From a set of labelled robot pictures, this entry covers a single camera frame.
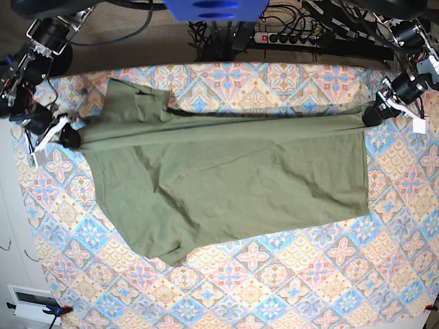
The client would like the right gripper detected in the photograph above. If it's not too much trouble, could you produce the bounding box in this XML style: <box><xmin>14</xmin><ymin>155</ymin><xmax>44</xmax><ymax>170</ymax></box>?
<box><xmin>9</xmin><ymin>103</ymin><xmax>81</xmax><ymax>167</ymax></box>

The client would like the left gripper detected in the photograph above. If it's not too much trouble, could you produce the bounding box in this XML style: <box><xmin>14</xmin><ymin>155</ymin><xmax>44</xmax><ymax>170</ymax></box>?
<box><xmin>362</xmin><ymin>70</ymin><xmax>431</xmax><ymax>133</ymax></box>

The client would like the green t-shirt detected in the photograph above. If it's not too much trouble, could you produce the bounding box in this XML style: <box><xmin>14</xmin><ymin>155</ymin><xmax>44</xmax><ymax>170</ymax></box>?
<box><xmin>79</xmin><ymin>80</ymin><xmax>369</xmax><ymax>267</ymax></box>

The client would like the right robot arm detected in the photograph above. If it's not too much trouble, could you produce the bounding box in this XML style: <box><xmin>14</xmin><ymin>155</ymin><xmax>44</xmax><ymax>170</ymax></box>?
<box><xmin>1</xmin><ymin>5</ymin><xmax>95</xmax><ymax>167</ymax></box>

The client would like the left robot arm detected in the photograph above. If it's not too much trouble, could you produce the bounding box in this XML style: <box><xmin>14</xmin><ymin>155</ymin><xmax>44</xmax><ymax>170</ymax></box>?
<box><xmin>362</xmin><ymin>19</ymin><xmax>438</xmax><ymax>134</ymax></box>

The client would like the white power strip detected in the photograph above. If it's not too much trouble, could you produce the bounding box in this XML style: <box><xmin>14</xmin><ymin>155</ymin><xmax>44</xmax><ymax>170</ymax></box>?
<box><xmin>253</xmin><ymin>32</ymin><xmax>318</xmax><ymax>47</ymax></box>

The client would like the blue clamp lower left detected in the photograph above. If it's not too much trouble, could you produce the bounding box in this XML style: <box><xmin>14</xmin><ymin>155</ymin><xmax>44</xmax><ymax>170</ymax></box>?
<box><xmin>6</xmin><ymin>302</ymin><xmax>73</xmax><ymax>328</ymax></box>

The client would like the red clamp lower right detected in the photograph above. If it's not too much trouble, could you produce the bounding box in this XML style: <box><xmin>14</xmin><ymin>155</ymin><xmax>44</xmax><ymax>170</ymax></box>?
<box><xmin>425</xmin><ymin>304</ymin><xmax>438</xmax><ymax>312</ymax></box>

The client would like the white wall outlet box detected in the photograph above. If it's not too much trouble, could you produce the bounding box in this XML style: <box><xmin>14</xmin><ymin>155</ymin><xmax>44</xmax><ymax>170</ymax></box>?
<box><xmin>8</xmin><ymin>284</ymin><xmax>58</xmax><ymax>324</ymax></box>

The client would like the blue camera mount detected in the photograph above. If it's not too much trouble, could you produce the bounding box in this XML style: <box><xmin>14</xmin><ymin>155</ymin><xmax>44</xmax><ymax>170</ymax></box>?
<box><xmin>163</xmin><ymin>0</ymin><xmax>269</xmax><ymax>22</ymax></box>

